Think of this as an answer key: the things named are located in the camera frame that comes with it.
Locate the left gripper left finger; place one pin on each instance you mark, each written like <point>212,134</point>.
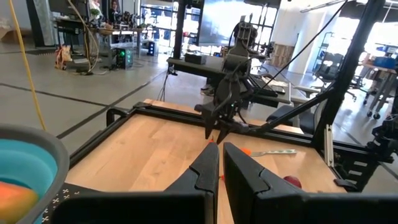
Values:
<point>205,174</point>

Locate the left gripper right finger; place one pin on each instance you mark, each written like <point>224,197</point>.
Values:
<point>242,180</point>

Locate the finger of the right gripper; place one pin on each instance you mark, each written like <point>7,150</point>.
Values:
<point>210,126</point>
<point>223,132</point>

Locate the small orange tangerine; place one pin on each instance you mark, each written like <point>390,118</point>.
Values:
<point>246,151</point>

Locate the light red pomegranate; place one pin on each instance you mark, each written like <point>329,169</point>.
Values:
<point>292,182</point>

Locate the blue collapsible colander grey rim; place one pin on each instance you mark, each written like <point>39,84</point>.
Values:
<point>46,149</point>

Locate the red orange mango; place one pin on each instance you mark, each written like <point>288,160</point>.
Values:
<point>15,202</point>

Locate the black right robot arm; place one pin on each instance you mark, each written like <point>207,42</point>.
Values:
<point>242,40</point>

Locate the black desk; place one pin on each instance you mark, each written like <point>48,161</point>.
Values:
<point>202,67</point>

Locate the wooden crate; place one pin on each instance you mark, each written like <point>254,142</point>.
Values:
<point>281,54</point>

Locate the grey office chair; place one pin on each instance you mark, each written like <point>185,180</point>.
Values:
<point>332,71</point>

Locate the black computer tower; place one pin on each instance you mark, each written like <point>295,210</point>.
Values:
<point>124,57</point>

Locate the black perforated metal stand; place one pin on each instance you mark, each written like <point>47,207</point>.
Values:
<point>66,190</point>

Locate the person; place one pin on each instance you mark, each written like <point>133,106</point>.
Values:
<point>114,9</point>

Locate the orange bag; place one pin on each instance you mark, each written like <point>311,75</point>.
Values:
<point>63,57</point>

